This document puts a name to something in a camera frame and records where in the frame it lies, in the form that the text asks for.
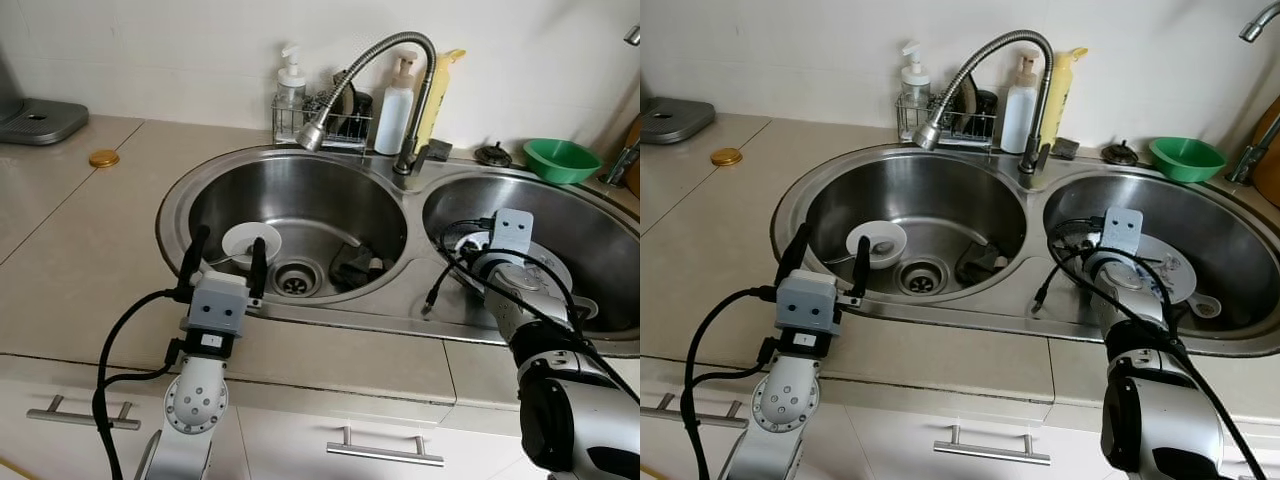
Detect white floral print plate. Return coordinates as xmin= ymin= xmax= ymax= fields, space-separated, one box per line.
xmin=455 ymin=228 xmax=578 ymax=323
xmin=1072 ymin=230 xmax=1199 ymax=323

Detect white kitchen cabinet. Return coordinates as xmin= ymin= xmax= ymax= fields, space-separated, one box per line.
xmin=0 ymin=352 xmax=641 ymax=480
xmin=640 ymin=352 xmax=1280 ymax=480

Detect small white bowl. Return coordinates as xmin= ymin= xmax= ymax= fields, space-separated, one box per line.
xmin=825 ymin=219 xmax=910 ymax=271
xmin=205 ymin=221 xmax=284 ymax=272

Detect steel sink drain strainer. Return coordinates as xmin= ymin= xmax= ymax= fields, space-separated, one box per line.
xmin=272 ymin=261 xmax=320 ymax=299
xmin=897 ymin=259 xmax=947 ymax=297

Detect black rectangular sponge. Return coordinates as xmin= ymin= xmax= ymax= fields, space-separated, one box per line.
xmin=329 ymin=242 xmax=387 ymax=293
xmin=954 ymin=241 xmax=1007 ymax=291

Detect green plastic bowl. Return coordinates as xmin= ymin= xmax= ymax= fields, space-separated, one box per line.
xmin=522 ymin=137 xmax=605 ymax=186
xmin=1147 ymin=136 xmax=1229 ymax=185

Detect stainless steel double sink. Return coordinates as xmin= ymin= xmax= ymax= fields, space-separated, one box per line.
xmin=155 ymin=142 xmax=641 ymax=358
xmin=770 ymin=142 xmax=1280 ymax=358

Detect white plastic bottle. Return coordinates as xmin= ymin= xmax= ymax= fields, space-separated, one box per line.
xmin=374 ymin=52 xmax=419 ymax=156
xmin=1000 ymin=50 xmax=1043 ymax=156

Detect slim steel gooseneck faucet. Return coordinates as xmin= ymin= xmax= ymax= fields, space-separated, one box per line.
xmin=603 ymin=24 xmax=641 ymax=188
xmin=1227 ymin=0 xmax=1280 ymax=186

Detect yellow detergent bottle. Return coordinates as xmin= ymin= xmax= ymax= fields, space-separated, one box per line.
xmin=1038 ymin=46 xmax=1090 ymax=151
xmin=413 ymin=48 xmax=467 ymax=153

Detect round wooden cutting board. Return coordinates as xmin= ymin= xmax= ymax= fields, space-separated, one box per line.
xmin=1248 ymin=95 xmax=1280 ymax=208
xmin=622 ymin=112 xmax=641 ymax=199

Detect clear soap dispenser white pump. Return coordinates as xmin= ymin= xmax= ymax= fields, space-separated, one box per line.
xmin=897 ymin=41 xmax=932 ymax=141
xmin=275 ymin=43 xmax=308 ymax=141

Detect grey countertop appliance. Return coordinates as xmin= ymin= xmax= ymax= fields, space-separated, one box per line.
xmin=640 ymin=96 xmax=717 ymax=147
xmin=0 ymin=55 xmax=90 ymax=147

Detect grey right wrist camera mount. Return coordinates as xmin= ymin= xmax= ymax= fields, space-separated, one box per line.
xmin=490 ymin=207 xmax=535 ymax=259
xmin=1100 ymin=207 xmax=1145 ymax=259

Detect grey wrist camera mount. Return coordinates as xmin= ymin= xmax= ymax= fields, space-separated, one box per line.
xmin=490 ymin=207 xmax=535 ymax=259
xmin=1100 ymin=207 xmax=1145 ymax=259
xmin=773 ymin=269 xmax=842 ymax=336
xmin=183 ymin=271 xmax=251 ymax=338

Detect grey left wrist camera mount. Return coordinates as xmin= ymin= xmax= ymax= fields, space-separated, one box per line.
xmin=773 ymin=269 xmax=842 ymax=336
xmin=183 ymin=271 xmax=251 ymax=338

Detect flexible steel hose faucet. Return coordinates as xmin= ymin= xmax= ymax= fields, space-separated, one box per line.
xmin=913 ymin=30 xmax=1056 ymax=177
xmin=296 ymin=32 xmax=438 ymax=177

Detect steel wire sink caddy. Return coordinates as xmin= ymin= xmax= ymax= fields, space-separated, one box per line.
xmin=272 ymin=93 xmax=374 ymax=153
xmin=895 ymin=93 xmax=999 ymax=151

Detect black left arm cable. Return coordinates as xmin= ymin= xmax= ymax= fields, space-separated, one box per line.
xmin=92 ymin=288 xmax=196 ymax=480
xmin=683 ymin=287 xmax=791 ymax=480

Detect steel bar drawer handle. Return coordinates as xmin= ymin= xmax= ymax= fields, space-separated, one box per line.
xmin=934 ymin=424 xmax=1054 ymax=467
xmin=640 ymin=393 xmax=734 ymax=429
xmin=26 ymin=394 xmax=142 ymax=432
xmin=326 ymin=426 xmax=446 ymax=469

